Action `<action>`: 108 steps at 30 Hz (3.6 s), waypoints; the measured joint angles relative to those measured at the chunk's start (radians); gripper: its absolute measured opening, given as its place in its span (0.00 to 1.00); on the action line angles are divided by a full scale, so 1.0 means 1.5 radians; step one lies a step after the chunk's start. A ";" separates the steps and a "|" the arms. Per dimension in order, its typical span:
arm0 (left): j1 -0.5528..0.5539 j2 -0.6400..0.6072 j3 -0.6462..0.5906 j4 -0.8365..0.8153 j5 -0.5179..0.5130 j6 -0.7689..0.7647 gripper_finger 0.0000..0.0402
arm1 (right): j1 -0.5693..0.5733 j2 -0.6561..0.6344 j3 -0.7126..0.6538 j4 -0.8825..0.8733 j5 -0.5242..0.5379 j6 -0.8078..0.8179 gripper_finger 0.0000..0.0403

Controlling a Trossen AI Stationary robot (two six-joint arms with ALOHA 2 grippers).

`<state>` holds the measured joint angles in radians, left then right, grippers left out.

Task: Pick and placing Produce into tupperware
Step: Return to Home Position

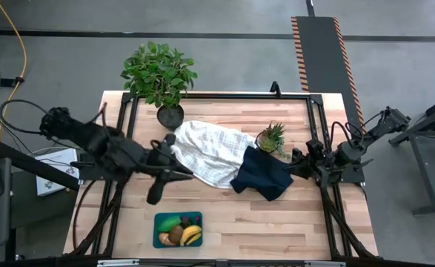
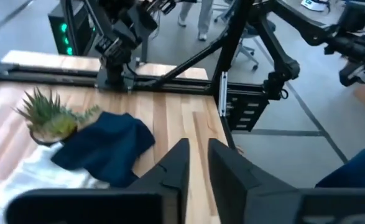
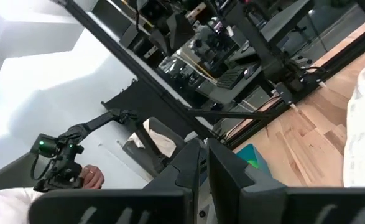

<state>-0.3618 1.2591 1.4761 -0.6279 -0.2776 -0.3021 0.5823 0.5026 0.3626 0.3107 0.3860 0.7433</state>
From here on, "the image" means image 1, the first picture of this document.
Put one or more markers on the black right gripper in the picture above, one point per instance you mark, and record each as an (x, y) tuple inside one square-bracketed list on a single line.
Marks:
[(315, 159)]

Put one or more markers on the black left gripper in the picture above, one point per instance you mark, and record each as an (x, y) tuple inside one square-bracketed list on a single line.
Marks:
[(161, 167)]

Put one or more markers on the green toy vegetable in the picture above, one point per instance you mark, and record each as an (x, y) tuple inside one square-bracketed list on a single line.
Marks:
[(169, 223)]

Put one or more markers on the large yellow toy banana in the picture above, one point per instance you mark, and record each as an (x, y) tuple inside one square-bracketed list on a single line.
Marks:
[(190, 230)]

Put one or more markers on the brown round toy kiwi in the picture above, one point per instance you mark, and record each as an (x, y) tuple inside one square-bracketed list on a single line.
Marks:
[(176, 233)]

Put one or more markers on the orange segmented toy fruit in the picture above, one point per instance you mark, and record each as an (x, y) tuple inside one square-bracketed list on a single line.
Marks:
[(164, 240)]

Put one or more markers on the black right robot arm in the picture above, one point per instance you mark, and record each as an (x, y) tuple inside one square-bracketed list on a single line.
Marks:
[(350, 152)]

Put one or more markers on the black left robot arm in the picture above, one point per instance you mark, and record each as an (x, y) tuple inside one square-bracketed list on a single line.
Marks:
[(102, 144)]

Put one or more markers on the teal plastic tupperware container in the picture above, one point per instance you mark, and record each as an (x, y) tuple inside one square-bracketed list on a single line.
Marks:
[(158, 243)]

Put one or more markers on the dark navy cloth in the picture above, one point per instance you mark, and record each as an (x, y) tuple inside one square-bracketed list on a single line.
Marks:
[(263, 174)]

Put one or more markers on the small potted succulent plant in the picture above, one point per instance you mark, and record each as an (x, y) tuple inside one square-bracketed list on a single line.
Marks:
[(272, 139)]

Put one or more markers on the white checked cloth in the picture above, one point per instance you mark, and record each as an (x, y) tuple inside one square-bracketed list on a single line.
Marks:
[(213, 152)]

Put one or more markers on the tall leafy potted plant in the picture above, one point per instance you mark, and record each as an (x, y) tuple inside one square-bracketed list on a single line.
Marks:
[(158, 74)]

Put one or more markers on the black mat with striped edges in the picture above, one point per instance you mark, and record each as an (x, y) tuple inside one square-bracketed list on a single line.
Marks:
[(324, 55)]

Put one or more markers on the white cardboard box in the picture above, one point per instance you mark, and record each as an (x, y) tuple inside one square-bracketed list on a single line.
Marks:
[(59, 157)]

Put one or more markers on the black diagonal stand beam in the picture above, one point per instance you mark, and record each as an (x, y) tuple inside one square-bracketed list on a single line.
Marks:
[(35, 167)]

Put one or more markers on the black aluminium table frame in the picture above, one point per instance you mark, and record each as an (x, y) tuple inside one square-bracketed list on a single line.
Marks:
[(221, 95)]

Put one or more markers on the black desk frame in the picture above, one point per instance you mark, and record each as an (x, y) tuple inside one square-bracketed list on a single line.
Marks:
[(424, 167)]

